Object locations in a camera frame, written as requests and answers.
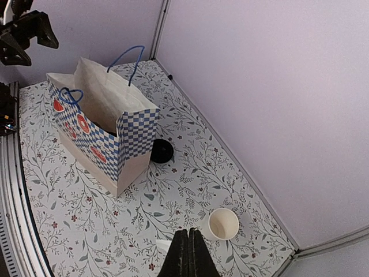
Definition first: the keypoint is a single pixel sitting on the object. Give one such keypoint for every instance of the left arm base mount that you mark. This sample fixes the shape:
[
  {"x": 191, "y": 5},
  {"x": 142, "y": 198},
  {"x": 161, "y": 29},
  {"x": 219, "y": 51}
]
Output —
[{"x": 7, "y": 112}]

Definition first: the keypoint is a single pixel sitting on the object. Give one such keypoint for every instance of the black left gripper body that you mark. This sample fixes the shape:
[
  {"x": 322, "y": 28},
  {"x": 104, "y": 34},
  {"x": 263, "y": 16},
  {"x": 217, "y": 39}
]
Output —
[{"x": 22, "y": 29}]

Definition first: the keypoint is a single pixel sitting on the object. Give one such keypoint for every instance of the floral patterned table mat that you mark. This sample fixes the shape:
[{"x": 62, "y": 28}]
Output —
[{"x": 85, "y": 231}]

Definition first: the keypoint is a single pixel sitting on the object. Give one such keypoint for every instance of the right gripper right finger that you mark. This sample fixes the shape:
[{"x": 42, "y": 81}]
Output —
[{"x": 200, "y": 260}]

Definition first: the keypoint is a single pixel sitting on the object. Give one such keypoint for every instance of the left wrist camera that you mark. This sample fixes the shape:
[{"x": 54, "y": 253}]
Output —
[{"x": 13, "y": 9}]

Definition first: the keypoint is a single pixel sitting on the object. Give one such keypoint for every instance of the blue checkered paper bag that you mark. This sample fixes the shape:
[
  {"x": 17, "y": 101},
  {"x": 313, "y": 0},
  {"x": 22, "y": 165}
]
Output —
[{"x": 105, "y": 122}]

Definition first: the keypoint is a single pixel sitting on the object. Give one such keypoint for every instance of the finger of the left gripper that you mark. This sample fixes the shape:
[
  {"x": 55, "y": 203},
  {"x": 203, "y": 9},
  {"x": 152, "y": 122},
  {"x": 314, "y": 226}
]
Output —
[
  {"x": 12, "y": 53},
  {"x": 44, "y": 33}
]

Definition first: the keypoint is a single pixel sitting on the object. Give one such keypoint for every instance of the left aluminium frame post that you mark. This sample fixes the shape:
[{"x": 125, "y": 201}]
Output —
[{"x": 159, "y": 29}]

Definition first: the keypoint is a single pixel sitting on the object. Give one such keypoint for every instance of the aluminium front rail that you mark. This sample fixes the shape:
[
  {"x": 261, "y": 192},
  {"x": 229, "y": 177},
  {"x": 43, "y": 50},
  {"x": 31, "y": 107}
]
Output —
[{"x": 21, "y": 249}]

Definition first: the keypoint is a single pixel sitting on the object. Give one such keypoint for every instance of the single white straw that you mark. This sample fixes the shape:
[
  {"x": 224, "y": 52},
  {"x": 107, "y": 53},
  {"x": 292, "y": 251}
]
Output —
[{"x": 163, "y": 244}]

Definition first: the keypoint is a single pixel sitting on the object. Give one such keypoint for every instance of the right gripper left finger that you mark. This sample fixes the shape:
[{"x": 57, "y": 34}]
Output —
[{"x": 176, "y": 262}]

